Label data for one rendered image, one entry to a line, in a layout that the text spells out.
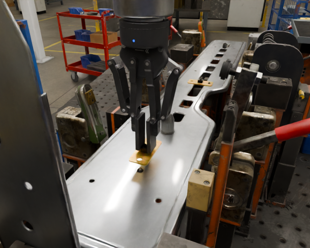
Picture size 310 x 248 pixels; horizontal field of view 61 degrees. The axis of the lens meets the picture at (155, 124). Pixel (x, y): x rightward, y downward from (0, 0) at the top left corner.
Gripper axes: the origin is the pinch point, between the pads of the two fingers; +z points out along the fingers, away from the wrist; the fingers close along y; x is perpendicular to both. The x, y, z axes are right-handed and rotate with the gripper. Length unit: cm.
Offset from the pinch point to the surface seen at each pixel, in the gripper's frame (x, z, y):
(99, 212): 14.7, 6.8, 1.6
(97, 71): -238, 83, 173
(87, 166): 5.9, 6.7, 10.0
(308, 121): 0.6, -8.1, -25.3
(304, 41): -51, -9, -29
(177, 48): -77, 4, 18
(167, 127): -11.0, 4.8, -0.6
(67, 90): -215, 106, 207
